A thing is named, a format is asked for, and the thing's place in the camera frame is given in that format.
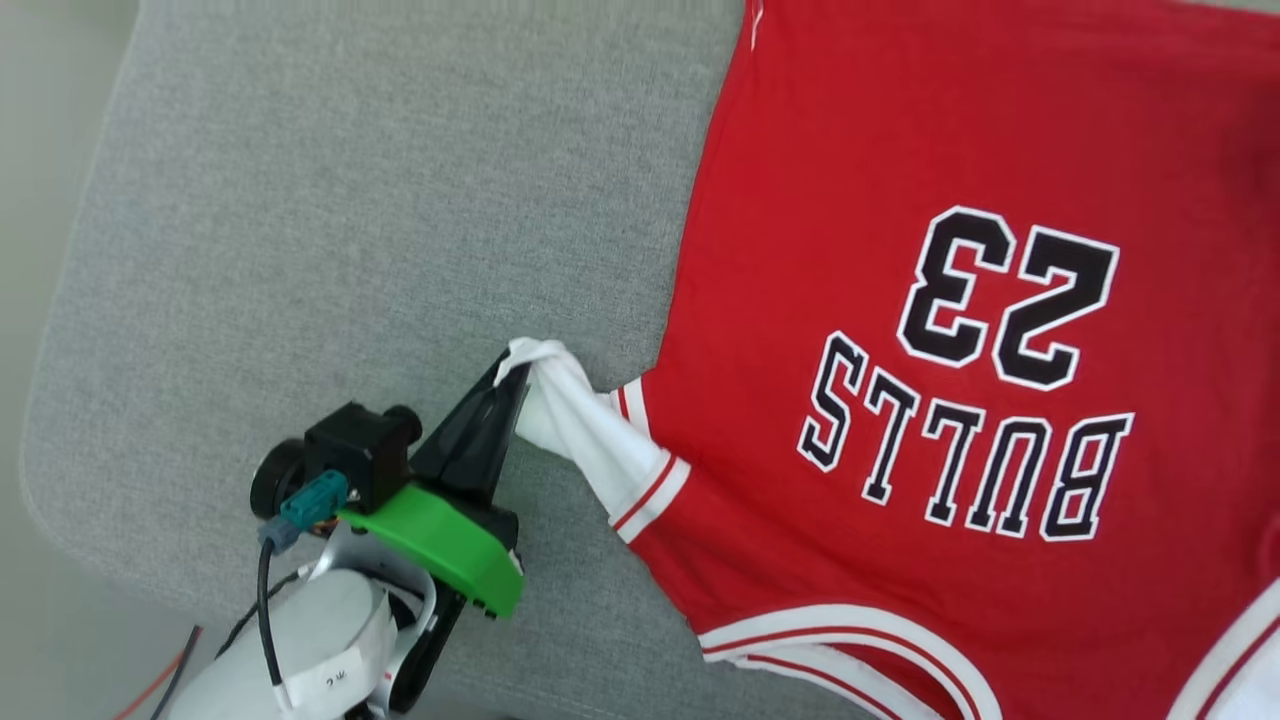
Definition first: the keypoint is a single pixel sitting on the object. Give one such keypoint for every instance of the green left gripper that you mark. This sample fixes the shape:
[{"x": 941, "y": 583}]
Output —
[{"x": 450, "y": 545}]

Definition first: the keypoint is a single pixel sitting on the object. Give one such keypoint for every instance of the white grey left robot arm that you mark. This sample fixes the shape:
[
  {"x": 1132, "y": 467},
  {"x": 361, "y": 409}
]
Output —
[{"x": 320, "y": 630}]

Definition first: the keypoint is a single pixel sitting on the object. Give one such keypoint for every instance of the red basketball jersey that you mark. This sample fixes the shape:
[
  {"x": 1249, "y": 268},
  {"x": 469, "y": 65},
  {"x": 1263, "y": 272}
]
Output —
[{"x": 900, "y": 120}]

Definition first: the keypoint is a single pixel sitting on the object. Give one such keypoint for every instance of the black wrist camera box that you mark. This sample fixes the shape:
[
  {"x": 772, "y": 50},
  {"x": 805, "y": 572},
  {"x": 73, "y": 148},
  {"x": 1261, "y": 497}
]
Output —
[{"x": 360, "y": 450}]

